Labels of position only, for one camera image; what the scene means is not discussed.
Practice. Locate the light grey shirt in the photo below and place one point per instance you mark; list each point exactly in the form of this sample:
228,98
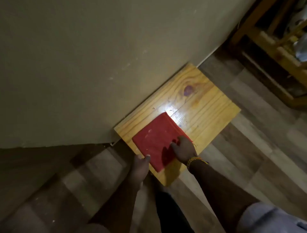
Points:
271,219

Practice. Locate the person's left forearm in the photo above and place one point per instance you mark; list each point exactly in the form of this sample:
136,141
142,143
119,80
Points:
117,208

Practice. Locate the person's right hand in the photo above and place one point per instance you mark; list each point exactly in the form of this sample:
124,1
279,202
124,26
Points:
185,150

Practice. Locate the wooden furniture frame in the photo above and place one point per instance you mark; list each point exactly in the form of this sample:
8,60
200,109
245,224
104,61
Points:
266,38

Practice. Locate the person's left hand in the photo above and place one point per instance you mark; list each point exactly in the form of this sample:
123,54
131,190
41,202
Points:
139,170

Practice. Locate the dark trousers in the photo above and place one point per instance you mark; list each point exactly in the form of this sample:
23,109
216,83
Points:
171,216

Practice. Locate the person's right forearm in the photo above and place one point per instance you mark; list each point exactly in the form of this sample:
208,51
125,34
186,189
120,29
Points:
220,194

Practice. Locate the wooden stool top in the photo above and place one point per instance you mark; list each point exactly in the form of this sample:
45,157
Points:
206,108

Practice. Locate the red cloth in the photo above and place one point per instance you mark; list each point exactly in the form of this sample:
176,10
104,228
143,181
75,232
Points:
153,141

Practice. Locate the beige panel door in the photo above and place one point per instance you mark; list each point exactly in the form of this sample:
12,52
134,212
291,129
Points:
84,72

